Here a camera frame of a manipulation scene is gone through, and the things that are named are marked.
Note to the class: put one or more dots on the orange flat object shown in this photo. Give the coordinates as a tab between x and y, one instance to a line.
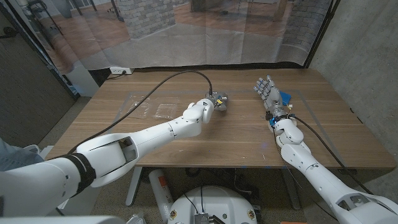
292	222

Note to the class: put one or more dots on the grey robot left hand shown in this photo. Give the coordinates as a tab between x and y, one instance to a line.
217	98

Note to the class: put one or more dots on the blue flat sponge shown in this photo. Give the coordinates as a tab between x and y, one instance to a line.
286	98

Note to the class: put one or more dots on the grey table leg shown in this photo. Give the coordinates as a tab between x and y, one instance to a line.
292	193
133	186

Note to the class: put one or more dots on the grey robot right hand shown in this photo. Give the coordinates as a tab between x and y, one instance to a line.
274	98

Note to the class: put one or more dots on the white power strip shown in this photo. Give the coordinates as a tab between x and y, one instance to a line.
119	70

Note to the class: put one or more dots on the black backdrop stand pole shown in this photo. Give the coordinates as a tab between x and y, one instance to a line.
321	34
40	54

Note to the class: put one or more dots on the person leg in jeans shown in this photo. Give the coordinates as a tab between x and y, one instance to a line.
15	158

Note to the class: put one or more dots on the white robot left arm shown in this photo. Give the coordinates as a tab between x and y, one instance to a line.
155	133

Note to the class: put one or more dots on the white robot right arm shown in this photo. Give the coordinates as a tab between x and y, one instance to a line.
323	180

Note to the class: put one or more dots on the white cylinder with orange label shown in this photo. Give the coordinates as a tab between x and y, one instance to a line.
160	189

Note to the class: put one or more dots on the grey finned module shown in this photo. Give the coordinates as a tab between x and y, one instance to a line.
201	219

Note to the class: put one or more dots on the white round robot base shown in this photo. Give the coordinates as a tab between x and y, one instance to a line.
217	205

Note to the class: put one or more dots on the clear plastic clamshell container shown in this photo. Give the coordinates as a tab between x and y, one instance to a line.
164	110

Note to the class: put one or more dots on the printed room backdrop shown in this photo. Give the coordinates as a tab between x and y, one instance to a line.
186	40

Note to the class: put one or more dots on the white round disc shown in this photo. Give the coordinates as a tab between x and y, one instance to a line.
293	122

